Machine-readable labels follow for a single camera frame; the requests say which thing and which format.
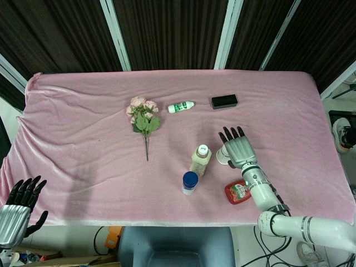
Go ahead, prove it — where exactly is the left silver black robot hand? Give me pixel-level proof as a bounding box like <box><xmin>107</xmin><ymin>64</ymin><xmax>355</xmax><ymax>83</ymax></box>
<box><xmin>0</xmin><ymin>175</ymin><xmax>49</xmax><ymax>250</ymax></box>

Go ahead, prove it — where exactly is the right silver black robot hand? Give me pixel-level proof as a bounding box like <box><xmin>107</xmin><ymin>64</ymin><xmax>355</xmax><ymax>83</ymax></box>
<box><xmin>218</xmin><ymin>126</ymin><xmax>257</xmax><ymax>170</ymax></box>

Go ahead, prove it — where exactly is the white round object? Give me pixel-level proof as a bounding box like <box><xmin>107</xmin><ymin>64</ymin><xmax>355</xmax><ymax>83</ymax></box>
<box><xmin>216</xmin><ymin>147</ymin><xmax>230</xmax><ymax>165</ymax></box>

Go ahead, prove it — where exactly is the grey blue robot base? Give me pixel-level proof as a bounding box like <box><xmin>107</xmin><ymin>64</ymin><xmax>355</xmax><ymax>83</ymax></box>
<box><xmin>116</xmin><ymin>226</ymin><xmax>236</xmax><ymax>267</ymax></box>

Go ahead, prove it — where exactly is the milk tea bottle white cap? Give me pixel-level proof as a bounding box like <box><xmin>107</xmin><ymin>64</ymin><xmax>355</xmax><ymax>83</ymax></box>
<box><xmin>190</xmin><ymin>144</ymin><xmax>212</xmax><ymax>177</ymax></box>

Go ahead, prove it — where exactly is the red strawberry snack pouch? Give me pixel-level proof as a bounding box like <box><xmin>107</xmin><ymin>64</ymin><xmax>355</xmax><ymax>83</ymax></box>
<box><xmin>224</xmin><ymin>180</ymin><xmax>253</xmax><ymax>206</ymax></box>

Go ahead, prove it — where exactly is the black rectangular box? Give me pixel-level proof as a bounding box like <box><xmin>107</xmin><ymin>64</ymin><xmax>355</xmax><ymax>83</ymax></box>
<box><xmin>211</xmin><ymin>94</ymin><xmax>239</xmax><ymax>110</ymax></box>

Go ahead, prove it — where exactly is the white jar blue lid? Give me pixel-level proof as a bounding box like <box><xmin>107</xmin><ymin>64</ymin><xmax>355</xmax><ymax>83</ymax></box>
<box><xmin>182</xmin><ymin>171</ymin><xmax>200</xmax><ymax>196</ymax></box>

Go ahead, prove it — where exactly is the brown cardboard box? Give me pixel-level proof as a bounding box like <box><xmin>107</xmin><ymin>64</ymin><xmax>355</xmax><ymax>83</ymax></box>
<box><xmin>11</xmin><ymin>246</ymin><xmax>119</xmax><ymax>267</ymax></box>

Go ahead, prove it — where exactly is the small white green-print bottle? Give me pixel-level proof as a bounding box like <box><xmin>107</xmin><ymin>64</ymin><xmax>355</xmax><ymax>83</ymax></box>
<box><xmin>167</xmin><ymin>101</ymin><xmax>195</xmax><ymax>113</ymax></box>

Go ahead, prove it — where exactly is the pink velvet tablecloth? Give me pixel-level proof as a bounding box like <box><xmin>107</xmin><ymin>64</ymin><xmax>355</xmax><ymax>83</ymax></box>
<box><xmin>0</xmin><ymin>68</ymin><xmax>350</xmax><ymax>228</ymax></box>

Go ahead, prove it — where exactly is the pink artificial flower bouquet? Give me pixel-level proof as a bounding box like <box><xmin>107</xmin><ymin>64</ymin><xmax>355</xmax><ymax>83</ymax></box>
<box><xmin>126</xmin><ymin>96</ymin><xmax>161</xmax><ymax>162</ymax></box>

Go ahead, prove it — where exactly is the orange device under table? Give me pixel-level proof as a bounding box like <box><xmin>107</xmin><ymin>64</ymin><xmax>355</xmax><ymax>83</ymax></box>
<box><xmin>105</xmin><ymin>226</ymin><xmax>123</xmax><ymax>254</ymax></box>

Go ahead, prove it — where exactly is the white sneaker with orange sole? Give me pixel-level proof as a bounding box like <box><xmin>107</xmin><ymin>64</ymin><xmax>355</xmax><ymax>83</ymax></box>
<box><xmin>332</xmin><ymin>117</ymin><xmax>353</xmax><ymax>154</ymax></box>

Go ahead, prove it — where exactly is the grey white sneaker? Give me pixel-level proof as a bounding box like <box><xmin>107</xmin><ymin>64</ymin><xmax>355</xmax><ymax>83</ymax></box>
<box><xmin>296</xmin><ymin>241</ymin><xmax>329</xmax><ymax>267</ymax></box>

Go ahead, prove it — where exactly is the black cable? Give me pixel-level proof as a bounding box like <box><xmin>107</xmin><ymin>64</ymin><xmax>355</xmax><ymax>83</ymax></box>
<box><xmin>93</xmin><ymin>226</ymin><xmax>110</xmax><ymax>255</ymax></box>

